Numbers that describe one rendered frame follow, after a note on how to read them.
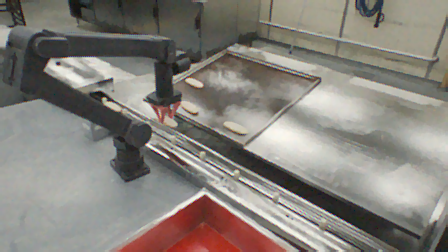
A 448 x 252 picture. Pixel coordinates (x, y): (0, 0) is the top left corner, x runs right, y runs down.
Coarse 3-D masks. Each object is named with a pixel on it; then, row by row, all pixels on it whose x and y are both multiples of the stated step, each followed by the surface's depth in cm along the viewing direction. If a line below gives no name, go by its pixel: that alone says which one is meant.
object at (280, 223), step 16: (160, 144) 112; (160, 160) 109; (176, 160) 105; (192, 160) 105; (192, 176) 100; (208, 176) 99; (224, 176) 99; (224, 192) 93; (240, 192) 93; (240, 208) 90; (256, 208) 88; (272, 208) 88; (272, 224) 84; (288, 224) 84; (304, 224) 84; (288, 240) 82; (304, 240) 80; (320, 240) 80
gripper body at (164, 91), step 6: (156, 84) 105; (162, 84) 104; (168, 84) 105; (156, 90) 107; (162, 90) 106; (168, 90) 106; (174, 90) 112; (150, 96) 107; (156, 96) 107; (162, 96) 107; (168, 96) 107; (174, 96) 108; (156, 102) 105; (162, 102) 106
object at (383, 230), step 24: (264, 48) 221; (120, 96) 152; (216, 144) 121; (264, 168) 110; (264, 192) 100; (312, 192) 100; (336, 216) 92; (360, 216) 93; (432, 216) 94; (384, 240) 86; (408, 240) 86
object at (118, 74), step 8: (0, 64) 181; (88, 64) 186; (96, 64) 186; (104, 64) 187; (0, 72) 190; (104, 72) 177; (112, 72) 177; (120, 72) 178; (0, 80) 196; (0, 88) 202; (8, 88) 192; (16, 88) 182; (0, 96) 209; (8, 96) 198; (16, 96) 187; (24, 96) 177; (32, 96) 169; (0, 104) 216; (8, 104) 204
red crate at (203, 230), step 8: (200, 224) 88; (192, 232) 85; (200, 232) 85; (208, 232) 85; (216, 232) 86; (184, 240) 83; (192, 240) 83; (200, 240) 83; (208, 240) 83; (216, 240) 83; (224, 240) 83; (168, 248) 81; (176, 248) 81; (184, 248) 81; (192, 248) 81; (200, 248) 81; (208, 248) 81; (216, 248) 81; (224, 248) 81; (232, 248) 81
